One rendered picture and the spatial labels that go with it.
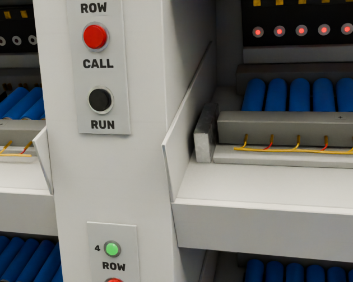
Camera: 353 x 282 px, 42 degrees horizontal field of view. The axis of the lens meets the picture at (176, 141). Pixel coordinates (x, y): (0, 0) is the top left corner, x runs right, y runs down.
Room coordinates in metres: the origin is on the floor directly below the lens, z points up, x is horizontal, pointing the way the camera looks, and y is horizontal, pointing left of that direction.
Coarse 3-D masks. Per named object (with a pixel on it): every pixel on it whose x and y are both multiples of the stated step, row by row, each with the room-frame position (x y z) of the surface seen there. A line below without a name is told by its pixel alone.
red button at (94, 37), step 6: (90, 30) 0.31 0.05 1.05; (96, 30) 0.31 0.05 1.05; (102, 30) 0.31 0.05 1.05; (84, 36) 0.32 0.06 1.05; (90, 36) 0.31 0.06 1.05; (96, 36) 0.31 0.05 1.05; (102, 36) 0.31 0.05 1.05; (90, 42) 0.31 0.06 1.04; (96, 42) 0.31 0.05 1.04; (102, 42) 0.31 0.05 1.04; (96, 48) 0.31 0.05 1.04
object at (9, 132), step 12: (0, 120) 0.41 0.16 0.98; (12, 120) 0.41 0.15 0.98; (24, 120) 0.41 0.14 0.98; (36, 120) 0.40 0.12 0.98; (0, 132) 0.40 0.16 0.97; (12, 132) 0.39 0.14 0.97; (24, 132) 0.39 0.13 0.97; (36, 132) 0.39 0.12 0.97; (0, 144) 0.40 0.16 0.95; (12, 144) 0.40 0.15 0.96; (24, 144) 0.39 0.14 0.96; (24, 156) 0.38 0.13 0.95
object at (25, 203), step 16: (0, 64) 0.54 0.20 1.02; (16, 64) 0.53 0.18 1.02; (32, 64) 0.53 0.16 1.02; (0, 160) 0.39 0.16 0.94; (16, 160) 0.39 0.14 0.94; (32, 160) 0.38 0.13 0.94; (48, 160) 0.33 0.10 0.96; (0, 176) 0.37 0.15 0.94; (16, 176) 0.36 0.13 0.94; (32, 176) 0.36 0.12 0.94; (48, 176) 0.33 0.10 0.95; (0, 192) 0.35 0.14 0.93; (16, 192) 0.34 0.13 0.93; (32, 192) 0.34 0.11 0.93; (48, 192) 0.34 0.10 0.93; (0, 208) 0.35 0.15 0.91; (16, 208) 0.35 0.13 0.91; (32, 208) 0.34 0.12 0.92; (48, 208) 0.34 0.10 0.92; (0, 224) 0.36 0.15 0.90; (16, 224) 0.35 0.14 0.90; (32, 224) 0.35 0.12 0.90; (48, 224) 0.35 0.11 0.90
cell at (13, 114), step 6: (36, 90) 0.48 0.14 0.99; (42, 90) 0.48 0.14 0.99; (30, 96) 0.46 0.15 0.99; (36, 96) 0.47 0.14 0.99; (18, 102) 0.45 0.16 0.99; (24, 102) 0.45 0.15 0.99; (30, 102) 0.46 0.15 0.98; (12, 108) 0.44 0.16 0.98; (18, 108) 0.44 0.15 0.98; (24, 108) 0.45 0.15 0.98; (6, 114) 0.43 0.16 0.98; (12, 114) 0.43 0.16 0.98; (18, 114) 0.44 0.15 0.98
